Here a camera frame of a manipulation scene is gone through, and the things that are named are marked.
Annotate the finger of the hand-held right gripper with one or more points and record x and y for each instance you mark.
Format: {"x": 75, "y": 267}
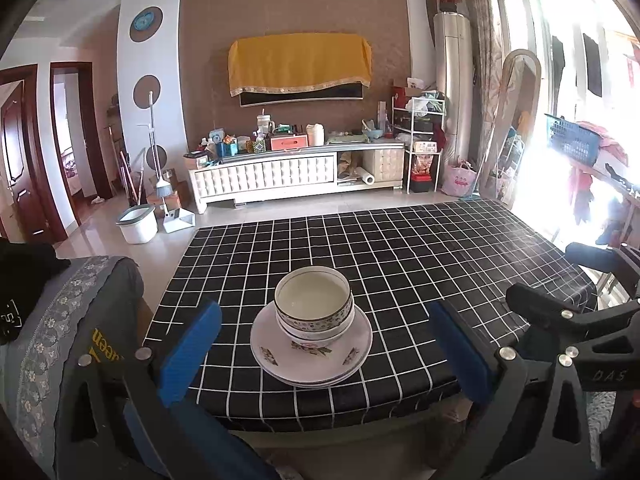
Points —
{"x": 600, "y": 257}
{"x": 540, "y": 307}

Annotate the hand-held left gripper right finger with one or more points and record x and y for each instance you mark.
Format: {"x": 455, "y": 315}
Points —
{"x": 460, "y": 350}

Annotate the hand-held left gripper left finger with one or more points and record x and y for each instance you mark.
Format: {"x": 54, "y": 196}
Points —
{"x": 192, "y": 350}

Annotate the small floral print plate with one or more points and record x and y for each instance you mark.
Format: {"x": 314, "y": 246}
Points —
{"x": 265, "y": 340}

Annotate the plain white bowl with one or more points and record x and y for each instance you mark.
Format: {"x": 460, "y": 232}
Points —
{"x": 300, "y": 332}

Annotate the patterned rim bowl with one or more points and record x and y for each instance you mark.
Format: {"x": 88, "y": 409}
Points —
{"x": 312, "y": 295}

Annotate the red hanging clothes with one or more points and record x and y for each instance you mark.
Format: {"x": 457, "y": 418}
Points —
{"x": 582, "y": 195}

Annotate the black checkered tablecloth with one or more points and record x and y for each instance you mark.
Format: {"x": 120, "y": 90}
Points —
{"x": 400, "y": 260}

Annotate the pink cloth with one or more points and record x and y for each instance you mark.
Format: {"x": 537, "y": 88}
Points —
{"x": 607, "y": 142}

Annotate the blue plastic basket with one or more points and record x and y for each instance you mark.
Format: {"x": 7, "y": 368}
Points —
{"x": 572, "y": 140}

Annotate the white dustpan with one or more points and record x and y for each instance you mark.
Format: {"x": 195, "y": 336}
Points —
{"x": 177, "y": 221}

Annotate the white mop bucket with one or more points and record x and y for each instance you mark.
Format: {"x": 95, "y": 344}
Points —
{"x": 137, "y": 227}

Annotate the chair with grey embroidered cover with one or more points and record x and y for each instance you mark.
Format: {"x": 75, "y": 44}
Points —
{"x": 50, "y": 320}

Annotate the pink bag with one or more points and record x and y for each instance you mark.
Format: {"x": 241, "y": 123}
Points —
{"x": 458, "y": 182}

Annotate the cardboard box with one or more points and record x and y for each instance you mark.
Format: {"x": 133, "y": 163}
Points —
{"x": 172, "y": 200}

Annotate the red box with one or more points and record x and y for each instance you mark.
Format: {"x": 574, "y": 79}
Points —
{"x": 422, "y": 183}

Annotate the white tufted television cabinet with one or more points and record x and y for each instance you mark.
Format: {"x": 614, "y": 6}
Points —
{"x": 260, "y": 175}

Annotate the black hanging garment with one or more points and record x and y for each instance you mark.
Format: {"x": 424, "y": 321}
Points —
{"x": 557, "y": 60}
{"x": 592, "y": 67}

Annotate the white paper roll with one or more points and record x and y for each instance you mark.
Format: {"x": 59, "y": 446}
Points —
{"x": 367, "y": 178}

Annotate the arched standing mirror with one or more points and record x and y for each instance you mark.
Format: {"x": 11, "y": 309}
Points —
{"x": 510, "y": 80}

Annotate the white metal shelf rack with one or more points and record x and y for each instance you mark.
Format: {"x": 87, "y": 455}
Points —
{"x": 417, "y": 120}

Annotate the standing air conditioner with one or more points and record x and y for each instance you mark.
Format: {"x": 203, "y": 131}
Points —
{"x": 452, "y": 85}

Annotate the pink box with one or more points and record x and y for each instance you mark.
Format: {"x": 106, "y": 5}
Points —
{"x": 290, "y": 142}

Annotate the patterned curtain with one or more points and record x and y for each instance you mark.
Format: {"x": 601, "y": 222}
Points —
{"x": 482, "y": 50}

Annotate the white cup with straw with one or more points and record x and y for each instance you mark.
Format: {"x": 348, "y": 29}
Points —
{"x": 265, "y": 122}

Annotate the white plastic jug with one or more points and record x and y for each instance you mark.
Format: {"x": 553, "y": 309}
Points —
{"x": 315, "y": 135}

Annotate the dark red wooden door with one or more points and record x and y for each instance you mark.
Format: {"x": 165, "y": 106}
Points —
{"x": 20, "y": 160}

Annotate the yellow cloth cover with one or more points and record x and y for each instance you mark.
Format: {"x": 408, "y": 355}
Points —
{"x": 300, "y": 60}

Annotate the round brown wall decor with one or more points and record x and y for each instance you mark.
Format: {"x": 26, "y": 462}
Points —
{"x": 161, "y": 157}
{"x": 146, "y": 90}

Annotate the dark red door frame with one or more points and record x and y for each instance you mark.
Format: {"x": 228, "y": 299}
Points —
{"x": 95, "y": 150}

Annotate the wall television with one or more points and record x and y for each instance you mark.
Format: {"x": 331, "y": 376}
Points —
{"x": 340, "y": 94}

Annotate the round wall decor blue centre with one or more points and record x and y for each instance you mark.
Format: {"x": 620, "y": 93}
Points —
{"x": 146, "y": 23}

